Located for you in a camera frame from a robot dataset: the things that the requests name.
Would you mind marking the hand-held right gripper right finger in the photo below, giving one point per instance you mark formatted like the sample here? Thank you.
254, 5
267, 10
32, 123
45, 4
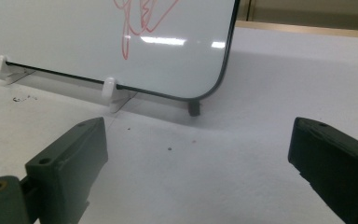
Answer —
338, 161

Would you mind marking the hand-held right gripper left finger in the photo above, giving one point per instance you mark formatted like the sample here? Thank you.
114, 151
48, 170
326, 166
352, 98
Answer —
65, 168

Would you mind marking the white whiteboard with black edge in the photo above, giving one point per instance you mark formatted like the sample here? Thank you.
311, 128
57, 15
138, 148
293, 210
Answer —
59, 37

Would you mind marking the black whiteboard foot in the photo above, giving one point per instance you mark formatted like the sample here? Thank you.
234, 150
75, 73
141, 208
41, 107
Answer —
194, 109

